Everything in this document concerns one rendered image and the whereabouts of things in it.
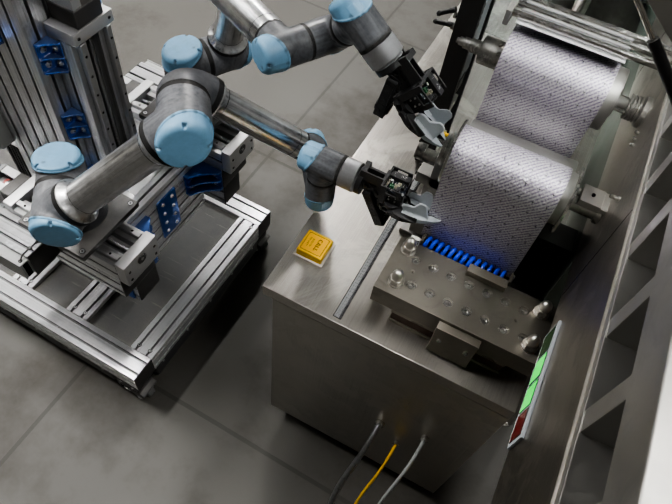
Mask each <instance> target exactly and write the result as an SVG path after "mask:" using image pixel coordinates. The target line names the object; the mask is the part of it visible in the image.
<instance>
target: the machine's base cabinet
mask: <svg viewBox="0 0 672 504"><path fill-rule="evenodd" d="M271 405H273V406H275V407H277V408H278V409H280V410H282V411H284V412H286V413H288V414H289V415H291V416H293V417H295V418H297V419H299V420H300V421H302V422H304V423H306V424H308V425H310V426H311V427H313V428H315V429H317V430H319V431H321V432H322V433H324V434H326V435H328V436H330V437H331V438H333V439H335V440H337V441H339V442H341V443H342V444H344V445H346V446H348V447H350V448H352V449H353V450H355V451H357V452H359V451H360V450H361V448H362V447H363V445H364V444H365V442H366V441H367V439H368V437H369V436H370V434H371V432H372V430H373V429H374V427H375V424H374V423H375V421H376V419H380V420H382V421H383V422H384V423H385V425H384V427H383V428H380V430H379V432H378V434H377V436H376V437H375V439H374V441H373V442H372V444H371V445H370V447H369V449H368V450H367V452H366V453H365V455H364V456H366V457H368V458H370V459H372V460H374V461H375V462H377V463H379V464H381V465H382V464H383V462H384V461H385V459H386V458H387V456H388V454H389V453H390V451H391V449H392V447H393V444H392V443H393V441H394V439H396V440H398V441H400V445H399V447H396V448H395V450H394V452H393V454H392V455H391V457H390V459H389V460H388V462H387V464H386V465H385V467H386V468H388V469H390V470H392V471H394V472H395V473H397V474H399V475H400V474H401V472H402V471H403V470H404V468H405V467H406V465H407V464H408V462H409V461H410V459H411V458H412V456H413V455H414V453H415V451H416V450H417V448H418V446H419V444H420V442H421V440H420V438H421V436H422V435H426V436H428V437H429V441H428V443H425V444H424V445H423V447H422V449H421V451H420V453H419V454H418V456H417V458H416V459H415V461H414V462H413V464H412V465H411V467H410V468H409V470H408V471H407V472H406V474H405V475H404V476H403V477H405V478H406V479H408V480H410V481H412V482H414V483H416V484H417V485H419V486H421V487H423V488H425V489H427V490H428V491H430V492H432V493H434V492H435V491H436V490H437V489H438V488H439V487H440V486H441V485H442V484H443V483H444V482H445V481H446V480H447V479H448V478H449V477H450V476H451V475H452V474H454V473H455V472H456V471H457V470H458V469H459V468H460V467H461V466H462V465H463V464H464V463H465V462H466V461H467V460H468V459H469V458H470V457H471V456H472V455H473V454H474V453H475V452H476V451H477V450H478V449H479V448H480V447H481V446H482V445H483V444H484V443H485V442H486V441H487V440H488V439H489V438H490V437H491V436H492V435H493V434H494V433H495V432H496V431H497V430H498V429H500V428H501V427H502V426H503V425H504V424H505V423H506V422H507V421H508V420H509V419H508V418H506V417H504V416H502V415H501V414H499V413H497V412H495V411H493V410H491V409H489V408H487V407H485V406H483V405H481V404H479V403H477V402H475V401H473V400H471V399H469V398H467V397H465V396H463V395H461V394H459V393H457V392H455V391H453V390H451V389H449V388H447V387H446V386H444V385H442V384H440V383H438V382H436V381H434V380H432V379H430V378H428V377H426V376H424V375H422V374H420V373H418V372H416V371H414V370H412V369H410V368H408V367H406V366H404V365H402V364H400V363H398V362H396V361H394V360H393V359H391V358H389V357H387V356H385V355H383V354H381V353H379V352H377V351H375V350H373V349H371V348H369V347H367V346H365V345H363V344H361V343H359V342H357V341H355V340H353V339H351V338H349V337H347V336H345V335H343V334H341V333H339V332H338V331H336V330H334V329H332V328H330V327H328V326H326V325H324V324H322V323H320V322H318V321H316V320H314V319H312V318H310V317H308V316H306V315H304V314H302V313H300V312H298V311H296V310H294V309H292V308H290V307H288V306H286V305H284V304H283V303H281V302H279V301H277V300H275V299H273V322H272V376H271Z"/></svg>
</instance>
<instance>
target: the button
mask: <svg viewBox="0 0 672 504"><path fill-rule="evenodd" d="M332 244H333V240H331V239H329V238H327V237H324V236H322V235H320V234H318V233H316V232H314V231H312V230H309V231H308V232H307V234H306V235H305V237H304V238H303V240H302V241H301V243H300V244H299V246H298V247H297V252H296V253H297V254H299V255H301V256H303V257H305V258H307V259H309V260H312V261H314V262H316V263H318V264H321V262H322V261H323V259H324V258H325V256H326V255H327V253H328V252H329V250H330V249H331V247H332Z"/></svg>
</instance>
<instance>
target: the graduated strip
mask: <svg viewBox="0 0 672 504"><path fill-rule="evenodd" d="M419 185H420V182H418V181H416V180H415V178H414V180H413V183H412V186H411V188H410V189H412V190H414V191H415V192H416V190H417V188H418V186H419ZM397 222H398V220H395V219H394V218H392V217H391V218H390V220H389V222H388V224H387V225H386V227H385V229H384V230H383V232H382V234H381V235H380V237H379V239H378V240H377V242H376V244H375V245H374V247H373V249H372V250H371V252H370V254H369V255H368V257H367V259H366V260H365V262H364V264H363V266H362V267H361V269H360V271H359V272H358V274H357V276H356V277H355V279H354V281H353V282H352V284H351V286H350V287H349V289H348V291H347V292H346V294H345V296H344V297H343V299H342V301H341V303H340V304H339V306H338V308H337V309H336V311H335V313H334V314H333V316H334V317H336V318H338V319H340V320H341V319H342V317H343V315H344V313H345V312H346V310H347V308H348V307H349V305H350V303H351V301H352V300H353V298H354V296H355V295H356V293H357V291H358V289H359V288H360V286H361V284H362V283H363V281H364V279H365V277H366V276H367V274H368V272H369V271H370V269H371V267H372V265H373V264H374V262H375V260H376V259H377V257H378V255H379V253H380V252H381V250H382V248H383V247H384V245H385V243H386V241H387V240H388V238H389V236H390V234H391V233H392V231H393V229H394V228H395V226H396V224H397Z"/></svg>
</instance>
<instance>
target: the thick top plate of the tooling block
mask: <svg viewBox="0 0 672 504"><path fill-rule="evenodd" d="M406 239H407V238H405V237H402V236H401V238H400V240H399V242H398V243H397V245H396V247H395V249H394V250H393V252H392V254H391V256H390V258H389V259H388V261H387V263H386V265H385V266H384V268H383V270H382V272H381V273H380V275H379V277H378V279H377V280H376V282H375V284H374V286H373V289H372V293H371V296H370V299H372V300H374V301H376V302H378V303H380V304H382V305H384V306H386V307H388V308H390V309H392V310H394V311H396V312H398V313H400V314H402V315H404V316H406V317H408V318H410V319H412V320H414V321H416V322H418V323H420V324H422V325H424V326H426V327H428V328H430V329H432V330H434V331H435V329H436V327H437V325H438V323H439V321H441V322H443V323H445V324H447V325H449V326H451V327H453V328H455V329H457V330H460V331H462V332H464V333H466V334H468V335H470V336H472V337H474V338H476V339H478V340H480V341H482V342H481V344H480V347H479V349H478V350H477V352H479V353H481V354H483V355H485V356H487V357H489V358H491V359H493V360H495V361H497V362H500V363H502V364H504V365H506V366H508V367H510V368H512V369H514V370H516V371H518V372H520V373H522V374H524V375H526V376H528V377H530V378H531V376H532V373H533V370H534V367H535V364H536V362H537V359H538V356H539V353H540V350H541V347H542V344H543V341H544V338H545V336H546V335H547V334H548V333H549V330H550V327H551V324H552V322H553V319H554V316H555V313H556V310H557V308H555V307H553V308H552V312H551V314H550V315H549V317H548V318H547V319H546V320H541V319H538V318H537V317H536V316H535V315H534V313H533V309H534V307H535V306H537V305H538V304H540V303H541V302H542V301H540V300H538V299H536V298H533V297H531V296H529V295H527V294H525V293H523V292H521V291H518V290H516V289H514V288H512V287H510V286H508V285H507V288H506V289H505V291H504V292H502V291H499V290H497V289H495V288H493V287H491V286H489V285H487V284H485V283H482V282H480V281H478V280H476V279H474V278H472V277H470V276H467V275H465V274H466V272H467V269H468V267H467V266H465V265H463V264H460V263H458V262H456V261H454V260H452V259H450V258H448V257H445V256H443V255H441V254H439V253H437V252H435V251H433V250H430V249H428V248H426V247H424V246H422V245H420V244H419V245H418V246H417V247H416V253H415V255H413V256H411V257H407V256H405V255H403V254H402V253H401V246H402V245H403V242H405V241H406ZM396 269H401V270H402V271H403V272H404V285H403V286H402V287H401V288H399V289H394V288H392V287H390V286H389V284H388V278H389V277H390V274H391V273H393V271H394V270H396ZM532 334H537V335H539V336H540V338H541V343H540V347H539V348H538V350H537V352H536V353H534V354H528V353H526V352H525V351H523V349H522V347H521V342H522V341H523V340H524V339H525V338H527V337H528V336H530V335H532Z"/></svg>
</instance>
